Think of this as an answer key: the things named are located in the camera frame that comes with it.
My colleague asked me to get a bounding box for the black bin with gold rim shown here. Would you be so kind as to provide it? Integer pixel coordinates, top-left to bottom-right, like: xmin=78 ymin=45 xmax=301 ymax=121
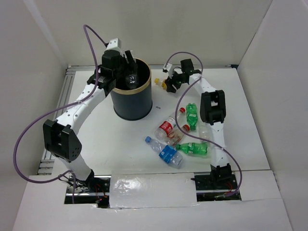
xmin=110 ymin=58 xmax=153 ymax=121

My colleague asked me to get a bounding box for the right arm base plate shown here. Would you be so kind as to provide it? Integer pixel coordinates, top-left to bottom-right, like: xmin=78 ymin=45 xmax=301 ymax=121
xmin=191 ymin=172 xmax=241 ymax=202

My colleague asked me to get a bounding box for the blue label water bottle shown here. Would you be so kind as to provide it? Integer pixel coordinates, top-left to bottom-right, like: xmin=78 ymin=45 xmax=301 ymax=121
xmin=145 ymin=136 xmax=183 ymax=168

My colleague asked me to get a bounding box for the clear wide-mouth plastic jar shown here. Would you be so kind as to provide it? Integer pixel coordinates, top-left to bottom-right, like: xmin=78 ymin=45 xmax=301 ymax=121
xmin=198 ymin=123 xmax=212 ymax=142

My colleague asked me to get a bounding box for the clear bottle with white-blue cap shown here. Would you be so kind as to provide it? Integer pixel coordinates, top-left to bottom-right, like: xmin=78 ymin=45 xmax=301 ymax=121
xmin=125 ymin=65 xmax=140 ymax=90

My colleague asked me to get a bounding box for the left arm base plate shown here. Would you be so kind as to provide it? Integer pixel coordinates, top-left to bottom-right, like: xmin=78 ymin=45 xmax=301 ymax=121
xmin=64 ymin=176 xmax=111 ymax=208

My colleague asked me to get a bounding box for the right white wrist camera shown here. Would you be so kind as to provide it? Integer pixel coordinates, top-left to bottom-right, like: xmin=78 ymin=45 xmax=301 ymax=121
xmin=162 ymin=63 xmax=173 ymax=73

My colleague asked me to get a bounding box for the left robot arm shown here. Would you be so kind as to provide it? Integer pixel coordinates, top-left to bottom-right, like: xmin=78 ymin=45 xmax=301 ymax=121
xmin=43 ymin=50 xmax=139 ymax=192

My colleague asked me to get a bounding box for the silver foil sheet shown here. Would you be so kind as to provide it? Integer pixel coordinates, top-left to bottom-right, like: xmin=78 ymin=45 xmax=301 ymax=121
xmin=109 ymin=173 xmax=197 ymax=208

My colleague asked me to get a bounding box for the crushed bottle red cap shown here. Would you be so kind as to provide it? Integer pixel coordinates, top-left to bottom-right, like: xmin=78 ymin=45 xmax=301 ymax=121
xmin=165 ymin=128 xmax=184 ymax=147

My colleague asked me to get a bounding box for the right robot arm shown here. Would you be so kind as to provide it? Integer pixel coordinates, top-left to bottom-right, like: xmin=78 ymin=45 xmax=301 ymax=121
xmin=163 ymin=59 xmax=232 ymax=189

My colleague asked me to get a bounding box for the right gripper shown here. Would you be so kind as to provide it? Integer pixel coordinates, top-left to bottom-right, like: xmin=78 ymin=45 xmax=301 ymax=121
xmin=166 ymin=68 xmax=187 ymax=93

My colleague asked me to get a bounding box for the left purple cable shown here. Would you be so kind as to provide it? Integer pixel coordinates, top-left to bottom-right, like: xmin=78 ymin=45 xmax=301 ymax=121
xmin=13 ymin=24 xmax=109 ymax=205

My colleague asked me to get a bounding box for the red label water bottle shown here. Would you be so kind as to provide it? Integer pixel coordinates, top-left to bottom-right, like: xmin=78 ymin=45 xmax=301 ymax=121
xmin=154 ymin=107 xmax=186 ymax=141

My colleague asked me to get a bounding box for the small bottle with yellow cap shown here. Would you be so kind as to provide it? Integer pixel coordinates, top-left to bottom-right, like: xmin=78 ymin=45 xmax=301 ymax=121
xmin=154 ymin=78 xmax=167 ymax=91

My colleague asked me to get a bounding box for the green bottle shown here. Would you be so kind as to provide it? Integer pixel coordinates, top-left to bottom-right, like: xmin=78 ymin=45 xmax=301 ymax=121
xmin=175 ymin=142 xmax=208 ymax=158
xmin=186 ymin=103 xmax=198 ymax=131

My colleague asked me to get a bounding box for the aluminium frame rail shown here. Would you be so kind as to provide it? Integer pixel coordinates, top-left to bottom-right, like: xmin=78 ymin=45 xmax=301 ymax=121
xmin=37 ymin=64 xmax=238 ymax=174

